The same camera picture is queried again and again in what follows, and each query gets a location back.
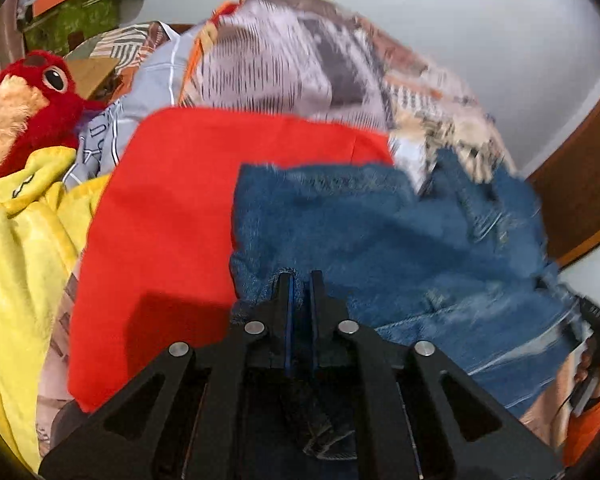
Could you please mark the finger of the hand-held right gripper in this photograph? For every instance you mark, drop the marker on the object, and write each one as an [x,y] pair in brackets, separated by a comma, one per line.
[587,314]

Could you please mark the yellow blanket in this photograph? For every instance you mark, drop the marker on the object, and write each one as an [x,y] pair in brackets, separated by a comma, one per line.
[25,260]

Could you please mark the striped pillow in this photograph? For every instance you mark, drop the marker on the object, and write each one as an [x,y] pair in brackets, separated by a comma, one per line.
[125,42]

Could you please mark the red garment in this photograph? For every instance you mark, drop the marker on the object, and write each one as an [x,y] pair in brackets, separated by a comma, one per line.
[180,210]

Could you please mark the printed folded quilt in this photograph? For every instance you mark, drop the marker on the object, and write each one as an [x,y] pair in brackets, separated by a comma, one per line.
[280,60]

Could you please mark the grey-blue striped cloth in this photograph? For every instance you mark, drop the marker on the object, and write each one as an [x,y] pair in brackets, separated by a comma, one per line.
[150,85]

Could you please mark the red plush toy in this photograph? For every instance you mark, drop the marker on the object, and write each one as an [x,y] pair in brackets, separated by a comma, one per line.
[35,105]

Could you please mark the green patterned box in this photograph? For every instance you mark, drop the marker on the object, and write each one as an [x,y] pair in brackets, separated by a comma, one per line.
[70,25]

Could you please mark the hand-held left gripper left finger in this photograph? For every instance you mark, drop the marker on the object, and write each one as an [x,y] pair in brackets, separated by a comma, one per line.
[286,310]

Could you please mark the blue denim jeans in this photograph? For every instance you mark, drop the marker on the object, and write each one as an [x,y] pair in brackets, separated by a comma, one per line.
[380,240]

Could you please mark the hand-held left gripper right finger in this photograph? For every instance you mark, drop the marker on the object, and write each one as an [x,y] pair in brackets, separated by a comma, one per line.
[314,310]

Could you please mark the wooden door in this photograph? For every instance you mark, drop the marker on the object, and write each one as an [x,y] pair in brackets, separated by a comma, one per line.
[580,195]

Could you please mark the printed bed sheet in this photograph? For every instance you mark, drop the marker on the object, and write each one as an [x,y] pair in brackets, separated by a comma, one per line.
[55,340]

